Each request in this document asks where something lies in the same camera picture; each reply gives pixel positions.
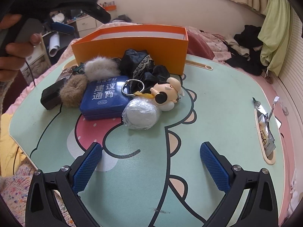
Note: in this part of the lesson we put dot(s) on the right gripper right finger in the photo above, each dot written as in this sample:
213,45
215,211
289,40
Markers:
260,207

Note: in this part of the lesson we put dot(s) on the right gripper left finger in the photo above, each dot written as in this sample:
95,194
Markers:
42,208

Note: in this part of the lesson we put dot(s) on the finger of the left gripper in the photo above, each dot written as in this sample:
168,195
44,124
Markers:
62,28
97,12

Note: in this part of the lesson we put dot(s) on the brown tea carton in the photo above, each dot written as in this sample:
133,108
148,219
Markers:
66,73

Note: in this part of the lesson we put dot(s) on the white fur scrunchie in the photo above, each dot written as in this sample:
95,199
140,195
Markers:
101,68

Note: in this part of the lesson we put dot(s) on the brown fur scrunchie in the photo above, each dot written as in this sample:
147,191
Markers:
72,92

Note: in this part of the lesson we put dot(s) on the green toy car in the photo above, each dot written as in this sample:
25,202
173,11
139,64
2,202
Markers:
50,96

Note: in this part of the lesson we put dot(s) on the black fabric pouch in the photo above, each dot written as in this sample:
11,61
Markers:
139,65

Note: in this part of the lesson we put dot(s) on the blue tin box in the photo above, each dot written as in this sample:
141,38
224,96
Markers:
105,99

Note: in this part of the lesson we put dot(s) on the cartoon figure keychain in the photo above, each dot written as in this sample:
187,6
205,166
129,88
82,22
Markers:
164,94

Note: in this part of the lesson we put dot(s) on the person's left hand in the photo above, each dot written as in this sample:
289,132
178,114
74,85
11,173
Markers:
18,52

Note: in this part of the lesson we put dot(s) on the orange desk organizer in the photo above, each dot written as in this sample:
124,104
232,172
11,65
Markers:
110,8

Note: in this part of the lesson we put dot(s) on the rolled white paper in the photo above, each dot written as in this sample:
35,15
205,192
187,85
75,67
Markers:
54,44

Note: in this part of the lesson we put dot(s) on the white drawer cabinet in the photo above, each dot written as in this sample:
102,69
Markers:
86,25

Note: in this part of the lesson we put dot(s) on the snack wrapper in slot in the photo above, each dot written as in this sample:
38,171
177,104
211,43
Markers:
268,140

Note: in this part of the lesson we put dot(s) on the orange cardboard box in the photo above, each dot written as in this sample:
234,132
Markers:
167,45

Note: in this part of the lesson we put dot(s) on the pink floral quilt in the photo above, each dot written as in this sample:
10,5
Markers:
216,44

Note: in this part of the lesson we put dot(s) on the black clothes pile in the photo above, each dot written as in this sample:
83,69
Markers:
245,49

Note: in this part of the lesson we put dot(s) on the green hanging garment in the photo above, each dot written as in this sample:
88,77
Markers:
275,34

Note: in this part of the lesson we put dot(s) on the red corduroy pillow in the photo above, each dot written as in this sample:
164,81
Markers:
198,47

